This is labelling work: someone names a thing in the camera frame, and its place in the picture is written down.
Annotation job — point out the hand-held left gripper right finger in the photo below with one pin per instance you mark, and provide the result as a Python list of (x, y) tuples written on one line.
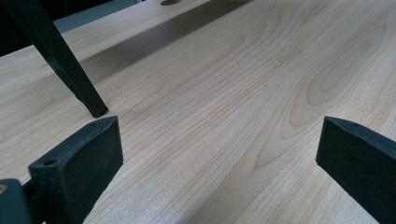
[(361, 165)]

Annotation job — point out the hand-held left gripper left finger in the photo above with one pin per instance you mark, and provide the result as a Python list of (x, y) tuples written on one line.
[(84, 168)]

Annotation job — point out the black two-tier shelf rack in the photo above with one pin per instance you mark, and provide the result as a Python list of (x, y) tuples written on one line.
[(59, 59)]

